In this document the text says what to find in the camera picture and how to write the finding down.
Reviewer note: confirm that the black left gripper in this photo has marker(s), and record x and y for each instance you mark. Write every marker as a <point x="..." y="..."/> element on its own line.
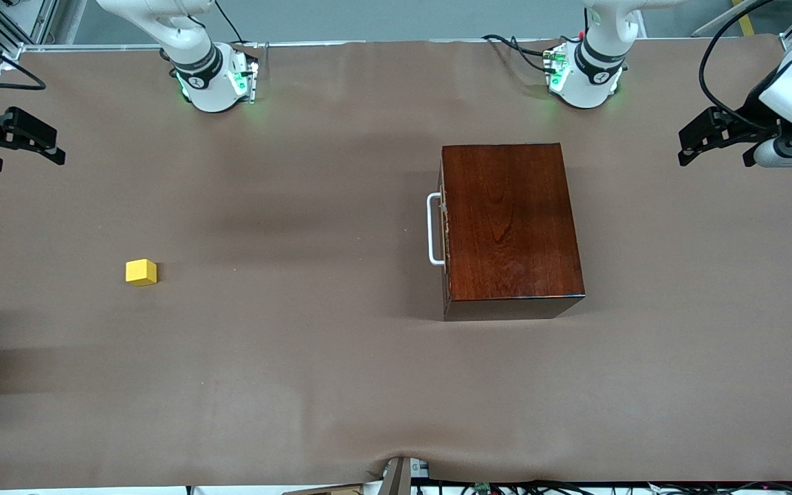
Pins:
<point x="749" y="114"/>

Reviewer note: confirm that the yellow cube block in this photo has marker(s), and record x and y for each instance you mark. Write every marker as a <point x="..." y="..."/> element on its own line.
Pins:
<point x="140" y="272"/>

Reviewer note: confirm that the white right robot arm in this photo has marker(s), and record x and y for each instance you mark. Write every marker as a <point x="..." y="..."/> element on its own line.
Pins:
<point x="203" y="75"/>

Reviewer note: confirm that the dark wooden drawer cabinet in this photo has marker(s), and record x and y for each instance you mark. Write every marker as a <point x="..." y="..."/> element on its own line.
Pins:
<point x="513" y="220"/>

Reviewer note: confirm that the brown paper table cover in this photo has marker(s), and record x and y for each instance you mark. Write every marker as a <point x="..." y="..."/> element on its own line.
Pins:
<point x="265" y="344"/>

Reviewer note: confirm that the metal bracket at table edge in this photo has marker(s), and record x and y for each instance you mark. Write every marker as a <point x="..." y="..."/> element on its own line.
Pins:
<point x="399" y="476"/>

